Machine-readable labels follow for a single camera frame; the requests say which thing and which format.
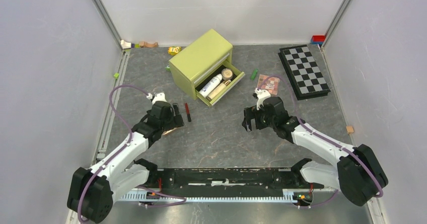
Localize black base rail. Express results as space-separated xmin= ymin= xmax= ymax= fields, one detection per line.
xmin=144 ymin=168 xmax=324 ymax=198

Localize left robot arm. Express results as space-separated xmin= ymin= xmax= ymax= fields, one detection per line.
xmin=66 ymin=101 xmax=184 ymax=223

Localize wooden toy blocks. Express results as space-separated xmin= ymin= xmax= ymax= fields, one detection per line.
xmin=120 ymin=39 xmax=159 ymax=50

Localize pink eyeshadow palette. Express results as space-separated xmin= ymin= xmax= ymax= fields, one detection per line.
xmin=257 ymin=74 xmax=280 ymax=96

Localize red black lip pencil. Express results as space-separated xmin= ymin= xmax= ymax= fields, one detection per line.
xmin=184 ymin=103 xmax=192 ymax=122

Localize round powder jar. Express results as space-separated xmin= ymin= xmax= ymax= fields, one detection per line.
xmin=221 ymin=68 xmax=234 ymax=81

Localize white plastic bottle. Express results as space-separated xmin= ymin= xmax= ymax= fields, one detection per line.
xmin=199 ymin=74 xmax=223 ymax=97

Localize green metal drawer box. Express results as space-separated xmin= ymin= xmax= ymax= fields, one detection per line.
xmin=169 ymin=29 xmax=245 ymax=107

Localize black white checkerboard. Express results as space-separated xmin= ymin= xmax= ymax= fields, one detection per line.
xmin=278 ymin=45 xmax=330 ymax=100

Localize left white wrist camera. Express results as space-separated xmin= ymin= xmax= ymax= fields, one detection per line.
xmin=146 ymin=92 xmax=171 ymax=107

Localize small wooden cube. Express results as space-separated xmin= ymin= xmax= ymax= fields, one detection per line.
xmin=346 ymin=126 xmax=354 ymax=134

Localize red blue blocks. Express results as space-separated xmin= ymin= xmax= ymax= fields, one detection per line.
xmin=310 ymin=35 xmax=326 ymax=45

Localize yellow toy car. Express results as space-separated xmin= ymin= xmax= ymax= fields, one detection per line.
xmin=168 ymin=46 xmax=182 ymax=56

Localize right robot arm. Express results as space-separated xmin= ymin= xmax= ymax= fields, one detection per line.
xmin=242 ymin=97 xmax=389 ymax=206

